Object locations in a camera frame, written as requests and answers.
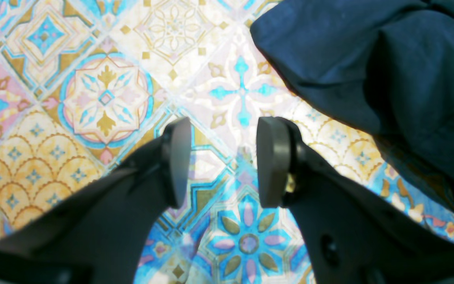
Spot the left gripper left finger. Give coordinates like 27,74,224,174
0,117,191,284

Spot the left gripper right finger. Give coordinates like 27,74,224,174
256,117,454,284

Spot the dark navy t-shirt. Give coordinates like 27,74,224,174
250,0,454,196

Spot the patterned colourful tablecloth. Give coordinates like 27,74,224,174
0,0,454,284

